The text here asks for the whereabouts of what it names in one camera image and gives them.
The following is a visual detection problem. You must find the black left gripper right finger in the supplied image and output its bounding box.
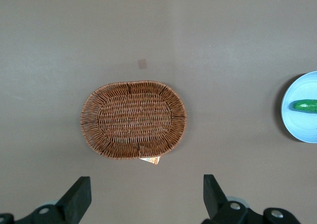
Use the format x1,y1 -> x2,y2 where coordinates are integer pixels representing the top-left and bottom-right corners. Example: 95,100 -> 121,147
202,174 -> 248,224

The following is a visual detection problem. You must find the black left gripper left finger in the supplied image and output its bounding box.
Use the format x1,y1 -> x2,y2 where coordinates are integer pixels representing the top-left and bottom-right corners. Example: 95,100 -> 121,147
14,176 -> 92,224

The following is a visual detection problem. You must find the orange paper basket tag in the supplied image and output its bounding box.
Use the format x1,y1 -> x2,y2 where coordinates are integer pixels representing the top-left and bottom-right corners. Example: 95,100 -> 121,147
139,156 -> 161,166

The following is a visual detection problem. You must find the brown oval wicker basket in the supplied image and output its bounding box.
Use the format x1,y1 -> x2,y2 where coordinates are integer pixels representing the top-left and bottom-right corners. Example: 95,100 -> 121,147
80,80 -> 187,160

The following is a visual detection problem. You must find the light blue round plate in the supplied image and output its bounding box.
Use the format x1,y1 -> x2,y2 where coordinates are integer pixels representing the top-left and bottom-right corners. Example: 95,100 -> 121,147
281,70 -> 317,144

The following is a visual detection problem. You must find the green cucumber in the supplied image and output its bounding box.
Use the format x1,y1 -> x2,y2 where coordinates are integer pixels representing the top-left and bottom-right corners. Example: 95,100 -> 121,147
291,99 -> 317,114

